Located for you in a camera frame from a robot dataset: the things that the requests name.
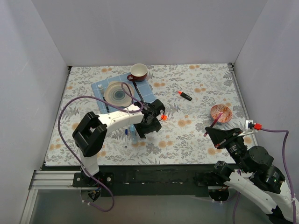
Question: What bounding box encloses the light blue highlighter cap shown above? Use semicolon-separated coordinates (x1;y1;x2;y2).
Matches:
129;125;136;134

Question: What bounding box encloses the light blue highlighter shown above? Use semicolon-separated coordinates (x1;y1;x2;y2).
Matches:
131;133;138;145

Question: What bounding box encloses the pink pen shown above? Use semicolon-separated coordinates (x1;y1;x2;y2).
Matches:
203;112;223;137

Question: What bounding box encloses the orange black highlighter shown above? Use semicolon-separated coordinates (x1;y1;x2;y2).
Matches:
178;91;192;101

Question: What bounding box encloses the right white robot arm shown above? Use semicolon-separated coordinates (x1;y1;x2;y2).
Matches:
205;123;299;224

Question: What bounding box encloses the orange highlighter cap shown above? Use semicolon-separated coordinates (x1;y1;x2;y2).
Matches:
161;114;168;120

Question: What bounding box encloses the red patterned bowl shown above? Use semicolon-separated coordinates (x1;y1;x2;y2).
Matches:
210;104;233;123

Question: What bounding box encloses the blue tiled placemat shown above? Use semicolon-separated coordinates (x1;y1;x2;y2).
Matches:
91;73;156;103

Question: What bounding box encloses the red and white cup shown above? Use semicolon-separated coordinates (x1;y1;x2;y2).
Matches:
127;63;148;82

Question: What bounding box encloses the beige striped plate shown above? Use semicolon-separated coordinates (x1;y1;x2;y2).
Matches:
104;81;132;107

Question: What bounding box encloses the floral tablecloth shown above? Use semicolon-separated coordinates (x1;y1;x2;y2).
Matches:
45;63;247;166

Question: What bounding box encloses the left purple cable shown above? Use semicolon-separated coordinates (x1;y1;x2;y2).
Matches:
57;82;144;212

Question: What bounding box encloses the purple cable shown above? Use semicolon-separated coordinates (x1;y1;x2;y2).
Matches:
57;82;144;212
233;128;296;224

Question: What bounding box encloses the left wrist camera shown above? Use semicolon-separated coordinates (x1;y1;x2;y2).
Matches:
126;104;143;114

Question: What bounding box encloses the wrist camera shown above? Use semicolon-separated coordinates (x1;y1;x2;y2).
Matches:
126;104;143;114
239;120;262;136

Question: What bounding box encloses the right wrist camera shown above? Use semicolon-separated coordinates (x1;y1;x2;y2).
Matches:
239;120;262;136

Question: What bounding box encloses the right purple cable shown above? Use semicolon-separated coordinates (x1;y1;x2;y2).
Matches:
233;128;296;224

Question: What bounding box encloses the black handled knife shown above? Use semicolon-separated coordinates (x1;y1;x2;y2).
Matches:
132;81;144;101

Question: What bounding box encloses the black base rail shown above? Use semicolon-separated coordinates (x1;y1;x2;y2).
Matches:
32;163;249;198

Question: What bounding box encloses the black handled fork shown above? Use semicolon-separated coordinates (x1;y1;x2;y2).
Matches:
98;84;110;113

